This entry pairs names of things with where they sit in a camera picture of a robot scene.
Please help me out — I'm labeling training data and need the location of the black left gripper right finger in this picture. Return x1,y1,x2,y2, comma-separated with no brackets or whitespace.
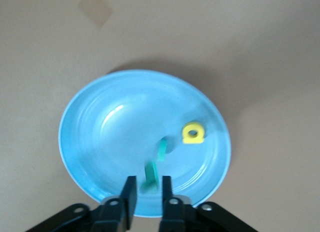
158,175,261,232

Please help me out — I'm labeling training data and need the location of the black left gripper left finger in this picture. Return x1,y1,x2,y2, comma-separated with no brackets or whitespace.
24,175,138,232

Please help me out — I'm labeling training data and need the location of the teal letter r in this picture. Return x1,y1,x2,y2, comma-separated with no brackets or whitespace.
139,160,161,194

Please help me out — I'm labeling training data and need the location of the yellow letter a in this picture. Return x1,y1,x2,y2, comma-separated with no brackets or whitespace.
181,121,206,145

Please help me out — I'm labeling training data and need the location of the blue plate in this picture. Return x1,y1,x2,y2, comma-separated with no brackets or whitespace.
57,69,232,218

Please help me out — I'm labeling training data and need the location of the brown tape patch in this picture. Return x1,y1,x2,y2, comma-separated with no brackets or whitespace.
77,0,112,28

